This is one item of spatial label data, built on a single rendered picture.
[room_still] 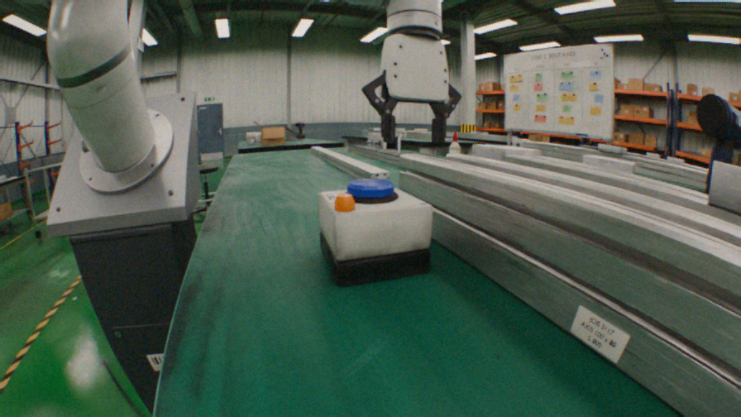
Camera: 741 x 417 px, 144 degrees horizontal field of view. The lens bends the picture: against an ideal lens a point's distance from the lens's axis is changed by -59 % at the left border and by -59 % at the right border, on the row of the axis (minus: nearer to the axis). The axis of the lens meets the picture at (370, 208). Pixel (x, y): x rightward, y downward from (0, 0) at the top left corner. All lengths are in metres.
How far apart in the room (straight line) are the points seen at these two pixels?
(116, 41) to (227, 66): 11.28
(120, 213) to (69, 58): 0.24
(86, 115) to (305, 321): 0.39
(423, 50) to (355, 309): 0.36
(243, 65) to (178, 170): 11.23
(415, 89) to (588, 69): 3.09
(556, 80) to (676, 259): 3.48
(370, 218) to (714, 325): 0.22
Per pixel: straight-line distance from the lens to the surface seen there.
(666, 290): 0.17
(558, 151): 2.06
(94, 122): 0.46
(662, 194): 0.36
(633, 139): 10.14
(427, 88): 0.45
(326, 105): 11.85
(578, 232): 0.20
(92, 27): 0.41
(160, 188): 0.49
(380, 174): 0.60
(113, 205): 0.51
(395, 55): 0.43
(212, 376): 0.17
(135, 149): 0.51
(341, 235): 0.21
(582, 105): 3.41
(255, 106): 11.42
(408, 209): 0.23
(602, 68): 3.38
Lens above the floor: 0.90
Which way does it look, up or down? 15 degrees down
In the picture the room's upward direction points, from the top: straight up
